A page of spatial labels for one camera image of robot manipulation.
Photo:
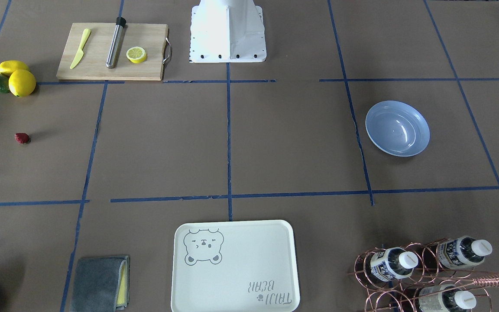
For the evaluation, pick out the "grey yellow folded cloth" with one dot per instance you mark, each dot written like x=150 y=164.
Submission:
x=101 y=284

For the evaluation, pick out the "lemon half slice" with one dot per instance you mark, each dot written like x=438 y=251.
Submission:
x=136 y=55

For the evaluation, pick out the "cream bear tray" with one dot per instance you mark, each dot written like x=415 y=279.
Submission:
x=235 y=266

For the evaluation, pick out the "yellow plastic knife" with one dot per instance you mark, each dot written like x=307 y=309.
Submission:
x=80 y=51

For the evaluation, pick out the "yellow lemon front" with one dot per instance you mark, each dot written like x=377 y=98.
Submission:
x=22 y=83

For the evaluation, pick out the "light blue plate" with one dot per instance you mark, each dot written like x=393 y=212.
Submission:
x=397 y=128

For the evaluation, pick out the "steel cylinder with black cap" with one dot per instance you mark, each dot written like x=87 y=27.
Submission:
x=114 y=49

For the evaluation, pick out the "copper wire bottle rack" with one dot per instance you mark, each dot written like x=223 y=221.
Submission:
x=402 y=295

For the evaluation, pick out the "yellow lemon rear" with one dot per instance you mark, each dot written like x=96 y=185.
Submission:
x=10 y=66

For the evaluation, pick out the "red strawberry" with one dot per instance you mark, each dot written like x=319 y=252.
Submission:
x=22 y=138

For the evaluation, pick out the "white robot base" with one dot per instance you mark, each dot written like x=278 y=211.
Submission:
x=227 y=31

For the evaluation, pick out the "yellow lemon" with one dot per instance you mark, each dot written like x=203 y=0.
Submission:
x=10 y=66
x=22 y=83

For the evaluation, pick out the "bottle in rack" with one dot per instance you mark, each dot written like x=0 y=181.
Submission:
x=445 y=298
x=461 y=253
x=392 y=263

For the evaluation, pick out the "bottle bottom in rack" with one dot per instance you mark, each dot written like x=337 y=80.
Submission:
x=445 y=298

